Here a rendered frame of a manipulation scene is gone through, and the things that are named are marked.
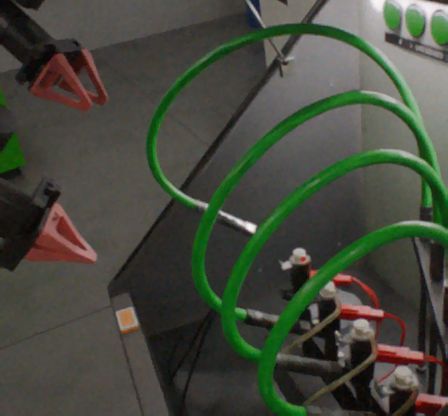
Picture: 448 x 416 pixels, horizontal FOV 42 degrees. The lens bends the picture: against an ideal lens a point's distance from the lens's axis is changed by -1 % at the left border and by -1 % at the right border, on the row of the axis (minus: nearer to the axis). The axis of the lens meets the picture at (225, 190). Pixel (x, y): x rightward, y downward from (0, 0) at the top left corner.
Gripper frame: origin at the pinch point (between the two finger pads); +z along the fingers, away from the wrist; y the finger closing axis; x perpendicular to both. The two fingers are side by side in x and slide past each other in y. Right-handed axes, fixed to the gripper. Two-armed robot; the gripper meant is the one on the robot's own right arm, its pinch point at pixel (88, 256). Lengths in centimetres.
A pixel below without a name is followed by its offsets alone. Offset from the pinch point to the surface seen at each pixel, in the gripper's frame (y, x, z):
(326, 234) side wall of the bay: 4, 42, 47
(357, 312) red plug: 13.2, -2.7, 30.4
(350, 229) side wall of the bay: 7, 44, 51
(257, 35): 30.3, 14.0, 3.2
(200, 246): 11.4, -5.4, 7.7
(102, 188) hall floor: -130, 268, 45
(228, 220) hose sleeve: 6.9, 14.7, 16.7
